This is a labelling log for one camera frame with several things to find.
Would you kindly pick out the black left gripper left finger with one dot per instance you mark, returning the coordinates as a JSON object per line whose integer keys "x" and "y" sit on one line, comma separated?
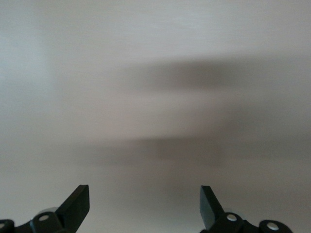
{"x": 75, "y": 204}

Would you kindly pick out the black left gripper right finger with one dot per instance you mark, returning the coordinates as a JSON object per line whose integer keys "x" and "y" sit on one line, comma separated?
{"x": 207, "y": 206}

